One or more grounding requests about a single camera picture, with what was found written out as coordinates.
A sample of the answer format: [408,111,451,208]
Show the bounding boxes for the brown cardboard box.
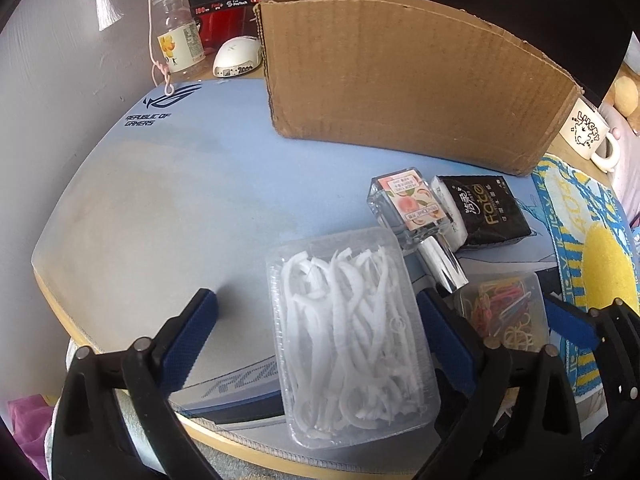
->
[252,0,585,177]

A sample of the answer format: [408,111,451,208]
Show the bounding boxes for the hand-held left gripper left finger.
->
[50,287,221,480]

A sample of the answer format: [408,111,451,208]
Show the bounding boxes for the yellow blue towel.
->
[530,152,640,401]

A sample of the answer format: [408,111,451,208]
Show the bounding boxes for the light blue desk mat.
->
[30,77,566,456]

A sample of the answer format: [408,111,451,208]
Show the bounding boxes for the clear plastic drink bottle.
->
[151,0,207,75]

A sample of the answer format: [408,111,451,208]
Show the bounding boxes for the clear box of paper clips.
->
[452,271,551,356]

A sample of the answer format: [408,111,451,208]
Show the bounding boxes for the black tissue pack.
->
[431,174,533,253]

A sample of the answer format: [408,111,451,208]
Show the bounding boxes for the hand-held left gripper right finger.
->
[415,287,586,480]

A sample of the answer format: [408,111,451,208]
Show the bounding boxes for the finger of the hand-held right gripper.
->
[544,292,640,357]

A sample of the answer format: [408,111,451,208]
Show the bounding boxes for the pink cable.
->
[144,0,176,95]

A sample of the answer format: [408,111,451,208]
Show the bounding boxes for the red box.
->
[192,7,261,46]

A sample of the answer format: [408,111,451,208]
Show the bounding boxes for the white oval desk clock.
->
[212,35,264,78]

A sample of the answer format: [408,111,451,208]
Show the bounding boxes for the white knit clothing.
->
[45,335,426,480]

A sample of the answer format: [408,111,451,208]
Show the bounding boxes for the glass perfume bottle silver cap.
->
[367,166,468,293]

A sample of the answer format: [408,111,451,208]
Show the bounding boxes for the magenta cloth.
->
[7,395,61,466]

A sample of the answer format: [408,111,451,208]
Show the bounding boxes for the clear box of floss picks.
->
[265,226,442,450]

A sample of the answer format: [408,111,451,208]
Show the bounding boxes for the white cartoon mug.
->
[567,97,623,173]

